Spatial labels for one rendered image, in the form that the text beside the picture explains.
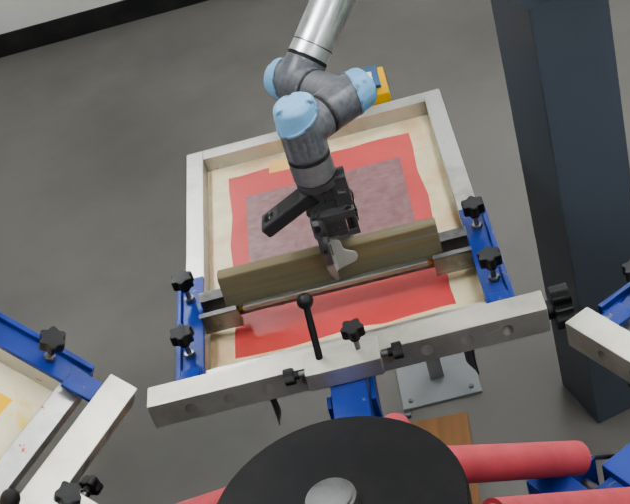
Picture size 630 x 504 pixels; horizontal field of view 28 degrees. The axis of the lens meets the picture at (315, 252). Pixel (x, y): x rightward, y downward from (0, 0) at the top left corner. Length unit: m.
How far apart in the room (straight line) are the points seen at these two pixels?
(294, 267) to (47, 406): 0.52
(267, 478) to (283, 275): 0.79
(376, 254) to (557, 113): 0.65
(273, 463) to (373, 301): 0.81
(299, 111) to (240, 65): 3.30
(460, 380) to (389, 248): 1.29
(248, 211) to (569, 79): 0.73
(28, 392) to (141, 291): 2.16
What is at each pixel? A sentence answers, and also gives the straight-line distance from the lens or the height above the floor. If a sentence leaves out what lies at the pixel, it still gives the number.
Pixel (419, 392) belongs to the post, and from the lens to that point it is 3.49.
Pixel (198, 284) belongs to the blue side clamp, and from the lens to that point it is 2.42.
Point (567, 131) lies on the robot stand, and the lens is 2.77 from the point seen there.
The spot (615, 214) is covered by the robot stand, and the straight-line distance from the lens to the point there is 2.96.
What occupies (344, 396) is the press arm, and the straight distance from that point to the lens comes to 2.01.
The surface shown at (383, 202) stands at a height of 0.96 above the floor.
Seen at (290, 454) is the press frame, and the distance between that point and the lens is 1.55.
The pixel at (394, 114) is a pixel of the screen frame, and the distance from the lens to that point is 2.79.
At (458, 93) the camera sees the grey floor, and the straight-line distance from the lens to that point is 4.73.
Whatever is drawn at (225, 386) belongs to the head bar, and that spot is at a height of 1.04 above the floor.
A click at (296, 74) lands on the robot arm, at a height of 1.37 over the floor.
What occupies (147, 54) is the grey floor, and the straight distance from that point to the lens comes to 5.72.
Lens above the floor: 2.40
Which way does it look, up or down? 36 degrees down
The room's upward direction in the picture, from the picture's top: 18 degrees counter-clockwise
